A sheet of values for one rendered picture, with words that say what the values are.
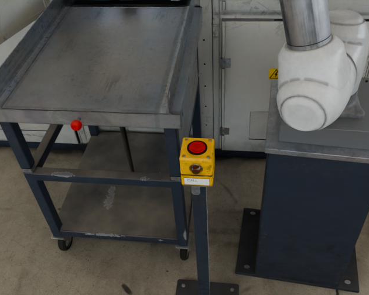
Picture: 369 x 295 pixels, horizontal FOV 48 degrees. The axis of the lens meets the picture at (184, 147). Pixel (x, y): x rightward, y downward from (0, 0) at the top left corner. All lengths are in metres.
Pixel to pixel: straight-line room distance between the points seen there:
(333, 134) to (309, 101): 0.29
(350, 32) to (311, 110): 0.27
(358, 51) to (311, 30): 0.23
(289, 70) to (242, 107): 1.03
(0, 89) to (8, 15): 0.44
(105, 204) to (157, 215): 0.24
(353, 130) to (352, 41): 0.24
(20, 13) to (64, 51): 0.33
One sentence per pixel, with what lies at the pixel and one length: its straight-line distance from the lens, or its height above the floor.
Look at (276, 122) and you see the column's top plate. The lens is 1.33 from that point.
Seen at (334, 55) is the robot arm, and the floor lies 1.10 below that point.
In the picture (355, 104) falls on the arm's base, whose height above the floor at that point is 0.83.
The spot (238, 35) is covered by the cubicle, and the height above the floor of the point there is 0.73.
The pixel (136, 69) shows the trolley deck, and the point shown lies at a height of 0.85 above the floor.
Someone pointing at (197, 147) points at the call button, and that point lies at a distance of 1.01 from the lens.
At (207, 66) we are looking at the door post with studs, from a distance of 1.91.
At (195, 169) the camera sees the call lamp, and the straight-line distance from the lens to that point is 1.00.
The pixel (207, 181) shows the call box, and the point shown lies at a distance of 1.04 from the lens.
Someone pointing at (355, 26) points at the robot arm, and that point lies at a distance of 1.18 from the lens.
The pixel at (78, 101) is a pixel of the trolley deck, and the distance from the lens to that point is 1.32.
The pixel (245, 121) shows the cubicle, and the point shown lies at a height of 0.27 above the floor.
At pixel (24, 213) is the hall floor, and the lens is 2.22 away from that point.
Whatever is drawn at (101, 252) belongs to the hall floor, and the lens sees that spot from 1.96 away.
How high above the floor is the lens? 1.61
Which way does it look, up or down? 44 degrees down
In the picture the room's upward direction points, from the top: 5 degrees counter-clockwise
